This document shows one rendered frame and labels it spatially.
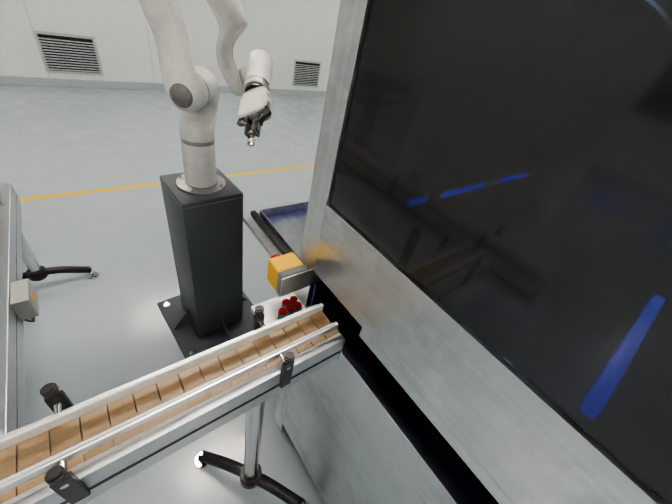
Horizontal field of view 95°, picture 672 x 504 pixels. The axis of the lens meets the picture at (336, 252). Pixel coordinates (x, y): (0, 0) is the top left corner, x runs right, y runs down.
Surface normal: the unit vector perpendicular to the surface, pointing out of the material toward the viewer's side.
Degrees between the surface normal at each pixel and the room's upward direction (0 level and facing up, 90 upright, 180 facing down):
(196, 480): 0
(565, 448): 90
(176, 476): 0
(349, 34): 90
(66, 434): 0
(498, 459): 90
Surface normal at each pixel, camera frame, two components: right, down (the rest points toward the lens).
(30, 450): 0.19, -0.76
